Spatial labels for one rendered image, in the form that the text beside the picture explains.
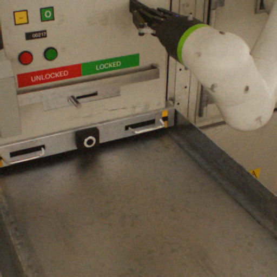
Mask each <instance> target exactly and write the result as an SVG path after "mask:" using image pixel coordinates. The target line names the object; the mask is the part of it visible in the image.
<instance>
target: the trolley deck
mask: <svg viewBox="0 0 277 277"><path fill-rule="evenodd" d="M0 181H1V183H2V186H3V189H4V191H5V193H6V196H7V198H8V200H9V203H10V205H11V208H12V211H13V213H14V215H15V216H16V219H17V222H18V225H19V227H20V229H21V232H22V233H23V236H24V238H25V241H26V243H27V246H28V249H29V251H30V253H31V255H32V258H33V260H34V262H35V265H36V268H37V269H38V272H39V274H40V276H41V277H277V241H276V239H275V238H273V237H272V236H271V235H270V234H269V233H268V232H267V231H266V230H265V229H264V228H263V227H262V226H261V225H260V224H259V223H258V222H257V221H256V220H254V219H253V218H252V216H251V215H250V214H249V213H248V212H247V211H245V209H244V208H243V207H242V206H240V205H239V204H238V203H237V202H236V201H235V200H234V199H233V198H232V197H231V196H230V195H229V194H228V193H227V192H226V191H225V190H224V189H223V188H222V187H221V186H220V185H219V184H218V183H216V182H215V181H214V179H213V178H212V177H211V176H210V175H208V174H207V173H206V171H205V170H204V169H203V168H201V167H200V166H199V165H198V164H197V163H196V162H195V161H194V160H193V159H192V158H191V157H190V156H189V155H188V154H187V153H186V152H185V151H184V150H183V149H182V148H181V147H179V146H178V145H177V144H176V143H175V141H174V140H173V139H171V138H170V137H169V136H168V134H167V133H166V132H165V131H163V130H162V129H158V130H153V131H148V132H145V133H140V134H136V135H133V136H129V137H124V138H119V139H116V140H111V141H107V142H104V143H100V146H98V147H93V148H89V149H85V150H81V151H79V150H78V149H73V150H71V151H66V152H63V153H58V154H53V155H49V156H44V157H42V158H39V159H34V160H29V161H25V162H20V163H15V164H12V165H10V166H5V167H0ZM0 277H17V274H16V271H15V268H14V266H13V264H12V261H11V258H10V254H9V252H8V249H7V248H6V245H5V242H4V239H3V236H2V232H1V230H0Z"/></svg>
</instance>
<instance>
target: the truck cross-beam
mask: <svg viewBox="0 0 277 277"><path fill-rule="evenodd" d="M165 110H168V116H164V117H162V119H163V121H164V122H166V121H167V127H169V126H173V125H174V115H175V107H173V106H172V105H171V104H170V103H169V102H168V101H166V107H165V108H161V109H155V110H151V111H145V112H143V113H139V114H134V115H129V116H124V117H119V118H115V119H111V120H108V121H103V122H99V123H93V124H88V125H84V126H79V127H77V128H72V129H67V130H62V131H57V132H54V133H48V134H43V135H41V136H35V137H30V138H25V139H22V140H17V141H12V142H10V143H5V144H0V148H1V147H6V146H9V152H10V160H11V161H14V160H20V159H24V158H27V157H30V156H35V155H39V154H41V153H42V152H41V149H40V147H41V146H42V147H43V148H44V155H43V156H42V157H44V156H49V155H53V154H58V153H63V152H66V151H71V150H73V149H78V148H77V145H76V132H77V131H81V130H86V129H91V128H98V130H99V131H100V143H104V142H107V141H111V140H116V139H121V138H124V137H129V136H133V135H136V133H133V132H131V131H130V130H129V129H128V128H127V127H128V126H130V127H131V129H133V130H136V131H139V130H145V129H149V128H154V127H155V113H156V112H159V111H165ZM167 127H165V128H167ZM42 157H41V158H42Z"/></svg>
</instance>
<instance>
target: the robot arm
mask: <svg viewBox="0 0 277 277"><path fill-rule="evenodd" d="M263 3H264V8H265V11H266V13H267V15H268V18H267V20H266V24H265V26H264V28H263V29H262V31H261V33H260V35H259V38H258V40H257V41H256V43H255V44H254V46H253V48H252V50H251V51H250V49H249V47H248V45H247V44H246V42H245V41H244V40H243V39H242V38H240V37H239V36H238V35H236V34H233V33H230V32H223V31H218V30H216V29H214V28H212V27H211V26H208V25H206V24H205V23H204V22H201V21H199V20H198V19H196V18H194V17H192V15H191V14H189V16H182V15H180V14H177V13H175V12H171V11H169V10H166V9H163V8H161V7H158V8H156V10H155V9H153V8H152V7H151V8H149V7H147V6H146V5H144V4H142V3H140V2H139V1H137V0H130V1H129V11H130V12H131V13H132V14H133V24H134V25H135V26H136V27H137V29H138V35H139V36H144V34H147V33H151V35H152V36H155V37H158V39H159V41H160V43H161V44H162V46H163V47H165V49H166V51H167V54H168V55H169V56H170V57H172V58H174V59H175V60H176V61H177V62H179V63H181V64H182V65H184V70H190V71H191V72H192V73H193V74H194V75H195V77H196V78H197V80H198V81H199V82H200V84H201V85H203V87H204V88H205V89H206V91H207V93H208V94H209V95H210V96H211V97H212V99H213V100H214V102H215V104H216V106H217V107H218V109H219V111H220V114H221V116H222V118H223V120H224V121H225V122H226V123H227V124H228V125H229V126H230V127H231V128H233V129H235V130H237V131H242V132H250V131H255V130H258V129H260V128H262V127H263V126H264V125H265V124H266V123H267V122H268V121H269V119H270V118H271V116H272V113H273V110H274V107H275V103H276V101H277V0H263Z"/></svg>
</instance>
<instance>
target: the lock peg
mask: <svg viewBox="0 0 277 277"><path fill-rule="evenodd" d="M68 100H69V101H70V102H72V103H73V104H74V106H75V107H76V108H77V109H79V108H81V104H80V103H79V101H78V100H77V99H76V95H72V96H68Z"/></svg>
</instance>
